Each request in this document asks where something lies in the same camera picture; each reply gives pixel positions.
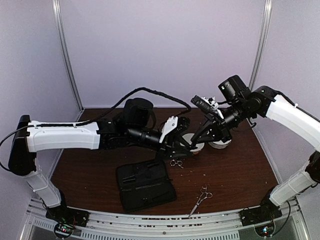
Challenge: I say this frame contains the silver hair scissors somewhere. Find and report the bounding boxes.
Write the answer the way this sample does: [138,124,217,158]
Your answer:
[188,185,213,218]

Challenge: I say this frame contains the front aluminium rail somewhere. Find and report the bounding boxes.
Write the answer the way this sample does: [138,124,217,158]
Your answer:
[17,197,312,240]

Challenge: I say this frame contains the scalloped white bowl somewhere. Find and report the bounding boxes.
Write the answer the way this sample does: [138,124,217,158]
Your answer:
[208,139,232,150]

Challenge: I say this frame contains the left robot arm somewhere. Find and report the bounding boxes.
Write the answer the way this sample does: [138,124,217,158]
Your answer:
[8,97,190,222]

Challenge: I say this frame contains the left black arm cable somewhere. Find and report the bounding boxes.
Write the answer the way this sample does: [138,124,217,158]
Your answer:
[0,86,193,173]

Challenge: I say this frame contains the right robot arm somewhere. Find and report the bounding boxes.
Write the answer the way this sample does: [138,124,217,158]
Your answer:
[191,75,320,221]

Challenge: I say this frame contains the silver thinning scissors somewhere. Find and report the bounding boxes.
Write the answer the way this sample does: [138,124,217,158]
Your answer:
[169,159,184,169]

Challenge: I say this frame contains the left aluminium frame post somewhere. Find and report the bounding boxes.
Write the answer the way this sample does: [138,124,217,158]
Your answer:
[52,0,84,112]

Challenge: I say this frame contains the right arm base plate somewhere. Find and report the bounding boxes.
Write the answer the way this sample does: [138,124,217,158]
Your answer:
[239,206,283,227]

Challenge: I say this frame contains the black zippered tool case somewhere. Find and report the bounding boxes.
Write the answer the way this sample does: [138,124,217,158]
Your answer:
[115,159,177,213]

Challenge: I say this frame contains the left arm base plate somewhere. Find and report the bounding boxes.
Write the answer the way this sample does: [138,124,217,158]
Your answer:
[45,208,90,227]

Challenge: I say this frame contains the round white bowl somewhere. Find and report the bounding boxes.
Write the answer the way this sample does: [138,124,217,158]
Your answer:
[182,133,205,155]

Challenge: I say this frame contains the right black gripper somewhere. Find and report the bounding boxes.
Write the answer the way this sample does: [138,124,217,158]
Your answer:
[191,98,250,144]

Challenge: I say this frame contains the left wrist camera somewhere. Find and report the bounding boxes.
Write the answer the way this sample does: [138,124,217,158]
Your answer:
[159,116,179,143]

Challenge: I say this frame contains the aluminium frame post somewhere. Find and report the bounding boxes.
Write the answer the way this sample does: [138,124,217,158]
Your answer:
[52,0,84,112]
[249,0,273,90]

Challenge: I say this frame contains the right aluminium frame post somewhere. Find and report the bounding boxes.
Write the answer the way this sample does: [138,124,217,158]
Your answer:
[249,0,273,90]

